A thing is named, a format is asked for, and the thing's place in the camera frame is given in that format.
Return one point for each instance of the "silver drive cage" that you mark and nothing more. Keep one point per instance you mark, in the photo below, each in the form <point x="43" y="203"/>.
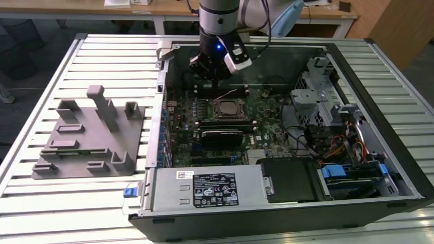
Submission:
<point x="312" y="101"/>

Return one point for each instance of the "metal locking lever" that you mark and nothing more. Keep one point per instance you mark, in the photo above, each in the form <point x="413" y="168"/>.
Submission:
<point x="223" y="94"/>

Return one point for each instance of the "black expansion slot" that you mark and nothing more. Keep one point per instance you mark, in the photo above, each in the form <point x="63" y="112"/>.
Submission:
<point x="217" y="160"/>

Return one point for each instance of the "black chair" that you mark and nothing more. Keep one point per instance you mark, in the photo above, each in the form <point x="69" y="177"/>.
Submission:
<point x="16" y="50"/>

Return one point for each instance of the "small black box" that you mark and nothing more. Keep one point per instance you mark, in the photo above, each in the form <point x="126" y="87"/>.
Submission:
<point x="345" y="6"/>

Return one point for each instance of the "round coin battery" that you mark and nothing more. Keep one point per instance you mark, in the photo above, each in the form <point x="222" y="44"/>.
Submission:
<point x="265" y="94"/>

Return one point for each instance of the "blue case latch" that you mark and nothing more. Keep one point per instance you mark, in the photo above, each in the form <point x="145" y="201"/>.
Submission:
<point x="130" y="192"/>

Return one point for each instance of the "silver power supply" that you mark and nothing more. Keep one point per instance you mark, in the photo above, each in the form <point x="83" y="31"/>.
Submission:
<point x="170" y="188"/>

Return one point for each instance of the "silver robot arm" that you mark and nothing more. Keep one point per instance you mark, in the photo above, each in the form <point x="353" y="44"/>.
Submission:
<point x="217" y="15"/>

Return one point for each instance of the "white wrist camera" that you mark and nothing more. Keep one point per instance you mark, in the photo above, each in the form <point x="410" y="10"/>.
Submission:
<point x="239" y="61"/>

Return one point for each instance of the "black open PC case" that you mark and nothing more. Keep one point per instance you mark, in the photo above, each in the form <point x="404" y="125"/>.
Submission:
<point x="272" y="223"/>

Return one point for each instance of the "white box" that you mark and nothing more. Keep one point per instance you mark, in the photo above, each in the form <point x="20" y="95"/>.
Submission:
<point x="117" y="3"/>

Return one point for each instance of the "black graphics card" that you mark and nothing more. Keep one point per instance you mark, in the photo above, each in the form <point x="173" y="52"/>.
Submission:
<point x="222" y="138"/>

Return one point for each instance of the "black plastic shroud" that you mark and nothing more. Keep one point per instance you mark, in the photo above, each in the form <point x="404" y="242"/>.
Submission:
<point x="292" y="180"/>

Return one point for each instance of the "silver chipset heatsink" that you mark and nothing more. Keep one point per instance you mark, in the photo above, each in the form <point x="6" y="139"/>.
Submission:
<point x="257" y="153"/>

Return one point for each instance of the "silver CPU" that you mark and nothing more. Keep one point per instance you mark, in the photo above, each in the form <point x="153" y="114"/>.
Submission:
<point x="227" y="108"/>

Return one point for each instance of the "grey parts rack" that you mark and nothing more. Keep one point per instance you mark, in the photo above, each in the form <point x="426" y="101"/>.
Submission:
<point x="85" y="142"/>

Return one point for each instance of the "wooden cabinet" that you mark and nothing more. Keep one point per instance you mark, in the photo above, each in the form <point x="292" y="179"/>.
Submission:
<point x="400" y="25"/>

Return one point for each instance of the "green motherboard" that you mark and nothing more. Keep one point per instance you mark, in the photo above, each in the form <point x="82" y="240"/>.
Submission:
<point x="272" y="122"/>

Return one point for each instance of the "CPU socket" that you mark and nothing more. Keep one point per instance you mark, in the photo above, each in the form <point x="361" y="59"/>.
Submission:
<point x="227" y="118"/>

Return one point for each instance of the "wooden desk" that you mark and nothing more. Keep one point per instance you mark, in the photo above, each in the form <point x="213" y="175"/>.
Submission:
<point x="67" y="11"/>

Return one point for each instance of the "hard disk in blue carrier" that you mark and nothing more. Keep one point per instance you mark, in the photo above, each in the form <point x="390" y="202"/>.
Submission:
<point x="333" y="172"/>

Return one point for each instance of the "black RAM slot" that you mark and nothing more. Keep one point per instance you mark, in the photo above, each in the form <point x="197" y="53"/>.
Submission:
<point x="227" y="129"/>
<point x="227" y="124"/>
<point x="203" y="93"/>
<point x="203" y="90"/>
<point x="227" y="121"/>
<point x="203" y="87"/>

